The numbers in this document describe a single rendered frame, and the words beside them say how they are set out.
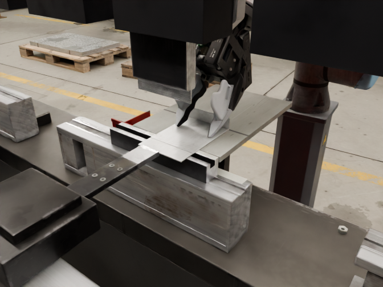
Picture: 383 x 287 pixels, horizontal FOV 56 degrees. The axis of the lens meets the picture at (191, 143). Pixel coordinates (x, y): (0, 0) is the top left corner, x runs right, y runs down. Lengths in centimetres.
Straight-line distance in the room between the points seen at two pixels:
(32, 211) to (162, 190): 23
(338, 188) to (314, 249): 176
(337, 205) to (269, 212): 157
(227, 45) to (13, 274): 40
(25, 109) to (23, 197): 49
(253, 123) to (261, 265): 24
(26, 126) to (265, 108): 54
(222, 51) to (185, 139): 15
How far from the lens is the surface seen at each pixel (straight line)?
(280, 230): 61
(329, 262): 58
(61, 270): 41
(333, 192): 230
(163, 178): 56
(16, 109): 90
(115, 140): 63
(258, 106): 71
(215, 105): 56
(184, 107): 62
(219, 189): 52
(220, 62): 55
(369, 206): 227
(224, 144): 57
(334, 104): 139
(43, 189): 44
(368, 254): 47
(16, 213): 41
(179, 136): 58
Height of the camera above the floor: 127
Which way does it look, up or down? 29 degrees down
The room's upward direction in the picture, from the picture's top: straight up
